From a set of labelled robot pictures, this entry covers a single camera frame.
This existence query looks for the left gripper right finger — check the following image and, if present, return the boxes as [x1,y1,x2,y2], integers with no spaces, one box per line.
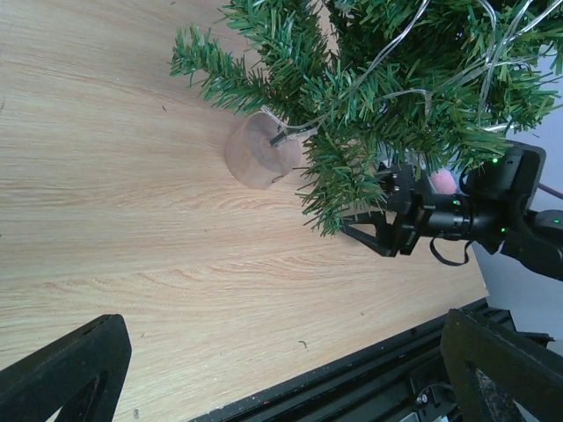
[441,309,562,421]

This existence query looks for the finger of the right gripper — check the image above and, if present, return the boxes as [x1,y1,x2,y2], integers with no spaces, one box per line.
[342,211,396,258]

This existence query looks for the clear string lights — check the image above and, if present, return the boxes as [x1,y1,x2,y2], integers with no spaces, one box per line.
[267,1,562,138]

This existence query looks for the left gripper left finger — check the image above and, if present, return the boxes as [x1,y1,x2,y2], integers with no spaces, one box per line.
[1,314,132,421]

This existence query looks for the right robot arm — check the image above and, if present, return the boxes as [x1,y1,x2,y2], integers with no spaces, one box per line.
[342,142,562,280]

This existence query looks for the small green christmas tree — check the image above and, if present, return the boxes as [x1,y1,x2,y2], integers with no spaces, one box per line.
[171,1,562,236]

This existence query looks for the black aluminium frame rail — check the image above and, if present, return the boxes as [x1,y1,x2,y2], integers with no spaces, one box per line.
[201,300,551,421]

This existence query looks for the pink pompom ornament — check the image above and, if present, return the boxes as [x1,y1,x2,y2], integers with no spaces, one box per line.
[430,169,457,194]

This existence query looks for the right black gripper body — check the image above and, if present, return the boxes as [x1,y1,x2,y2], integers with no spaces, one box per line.
[377,163,435,257]

